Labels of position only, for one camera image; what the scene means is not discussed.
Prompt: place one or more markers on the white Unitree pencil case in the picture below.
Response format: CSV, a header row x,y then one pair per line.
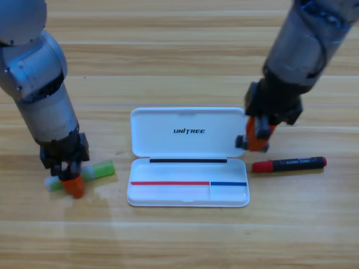
x,y
185,140

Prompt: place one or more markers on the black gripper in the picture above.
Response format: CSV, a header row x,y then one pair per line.
x,y
64,154
272,103

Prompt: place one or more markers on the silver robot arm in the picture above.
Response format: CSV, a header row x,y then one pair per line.
x,y
36,84
303,47

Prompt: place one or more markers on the red and black marker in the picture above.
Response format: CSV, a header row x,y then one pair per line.
x,y
291,164

